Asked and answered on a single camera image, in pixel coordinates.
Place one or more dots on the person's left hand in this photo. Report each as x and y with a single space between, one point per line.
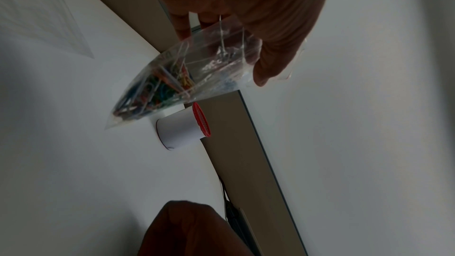
266 2

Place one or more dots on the person's right hand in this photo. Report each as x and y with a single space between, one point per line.
192 232

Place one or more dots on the clear plastic bag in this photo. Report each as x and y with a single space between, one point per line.
39 16
206 49

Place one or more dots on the pile of colourful paper clips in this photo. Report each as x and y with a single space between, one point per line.
160 89

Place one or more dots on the beige partition panel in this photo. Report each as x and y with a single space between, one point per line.
241 151

